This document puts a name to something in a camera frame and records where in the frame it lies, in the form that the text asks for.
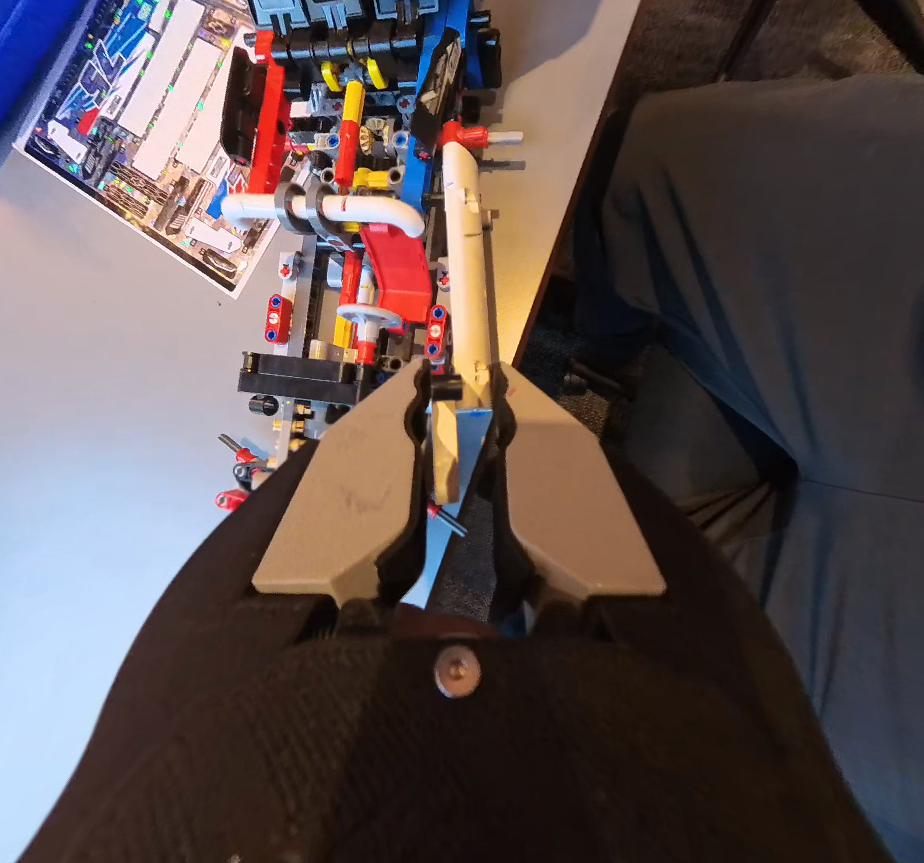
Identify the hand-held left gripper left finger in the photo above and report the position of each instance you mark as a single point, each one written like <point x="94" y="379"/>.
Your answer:
<point x="346" y="509"/>

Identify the toy brick car model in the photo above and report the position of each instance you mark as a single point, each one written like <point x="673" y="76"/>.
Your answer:
<point x="393" y="271"/>

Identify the blue plastic bin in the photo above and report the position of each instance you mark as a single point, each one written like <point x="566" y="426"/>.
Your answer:
<point x="36" y="11"/>

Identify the shiny sticker sheet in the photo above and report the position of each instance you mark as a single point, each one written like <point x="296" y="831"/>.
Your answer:
<point x="166" y="69"/>

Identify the person's grey pants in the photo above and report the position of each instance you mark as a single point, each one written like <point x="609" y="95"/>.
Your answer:
<point x="758" y="264"/>

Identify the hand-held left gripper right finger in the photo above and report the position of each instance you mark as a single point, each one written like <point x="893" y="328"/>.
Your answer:
<point x="570" y="509"/>

